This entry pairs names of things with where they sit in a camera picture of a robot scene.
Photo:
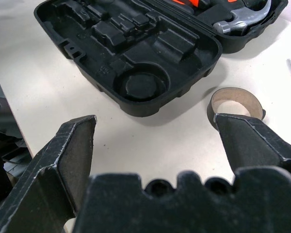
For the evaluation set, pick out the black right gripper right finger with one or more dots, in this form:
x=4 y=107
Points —
x=252 y=145

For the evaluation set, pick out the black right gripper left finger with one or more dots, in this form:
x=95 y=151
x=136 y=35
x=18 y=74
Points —
x=51 y=170

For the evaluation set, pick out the black electrical tape roll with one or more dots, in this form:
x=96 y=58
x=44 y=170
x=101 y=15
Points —
x=232 y=93

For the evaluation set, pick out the black tool case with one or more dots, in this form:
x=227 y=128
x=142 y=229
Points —
x=160 y=60

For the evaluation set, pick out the grey claw hammer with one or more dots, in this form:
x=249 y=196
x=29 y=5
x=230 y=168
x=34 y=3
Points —
x=252 y=17

